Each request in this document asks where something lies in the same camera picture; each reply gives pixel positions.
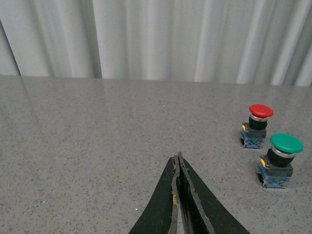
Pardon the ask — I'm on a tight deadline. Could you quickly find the green mushroom push button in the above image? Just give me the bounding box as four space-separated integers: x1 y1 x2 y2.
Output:
256 133 304 189

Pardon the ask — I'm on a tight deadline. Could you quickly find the white pleated curtain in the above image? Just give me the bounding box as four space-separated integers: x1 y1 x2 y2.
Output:
0 0 312 86

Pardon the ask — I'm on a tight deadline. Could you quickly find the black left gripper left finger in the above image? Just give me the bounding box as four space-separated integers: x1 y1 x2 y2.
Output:
130 157 179 234

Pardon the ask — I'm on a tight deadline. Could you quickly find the red mushroom push button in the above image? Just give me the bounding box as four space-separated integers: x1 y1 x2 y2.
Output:
240 104 273 149

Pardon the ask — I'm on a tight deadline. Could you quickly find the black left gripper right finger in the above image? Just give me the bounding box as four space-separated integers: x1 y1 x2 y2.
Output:
177 152 249 234

